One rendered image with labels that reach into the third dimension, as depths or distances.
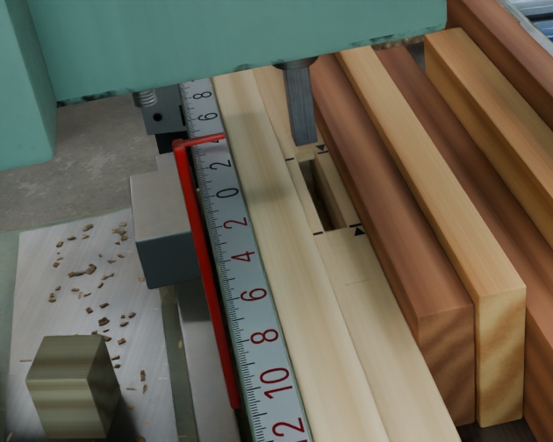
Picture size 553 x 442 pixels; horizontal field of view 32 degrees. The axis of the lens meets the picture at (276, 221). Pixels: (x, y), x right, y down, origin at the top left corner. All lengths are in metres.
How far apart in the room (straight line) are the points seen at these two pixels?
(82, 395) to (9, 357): 0.09
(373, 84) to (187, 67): 0.11
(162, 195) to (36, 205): 1.69
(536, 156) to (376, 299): 0.07
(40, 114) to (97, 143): 2.13
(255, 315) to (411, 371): 0.05
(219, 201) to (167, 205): 0.20
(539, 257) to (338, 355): 0.08
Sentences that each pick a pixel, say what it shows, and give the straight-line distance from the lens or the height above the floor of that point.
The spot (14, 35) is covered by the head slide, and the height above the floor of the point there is 1.04.
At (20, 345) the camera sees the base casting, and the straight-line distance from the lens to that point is 0.55.
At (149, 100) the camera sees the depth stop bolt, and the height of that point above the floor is 0.96.
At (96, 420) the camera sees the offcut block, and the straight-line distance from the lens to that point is 0.48.
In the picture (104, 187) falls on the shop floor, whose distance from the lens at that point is 2.24.
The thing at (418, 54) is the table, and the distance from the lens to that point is 0.55.
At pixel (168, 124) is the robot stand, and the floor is 0.69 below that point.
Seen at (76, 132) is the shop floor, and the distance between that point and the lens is 2.50.
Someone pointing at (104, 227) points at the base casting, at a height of 0.80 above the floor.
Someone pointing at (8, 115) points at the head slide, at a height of 1.02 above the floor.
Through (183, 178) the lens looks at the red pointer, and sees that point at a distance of 0.38.
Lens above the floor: 1.14
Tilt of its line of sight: 35 degrees down
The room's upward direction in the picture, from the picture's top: 9 degrees counter-clockwise
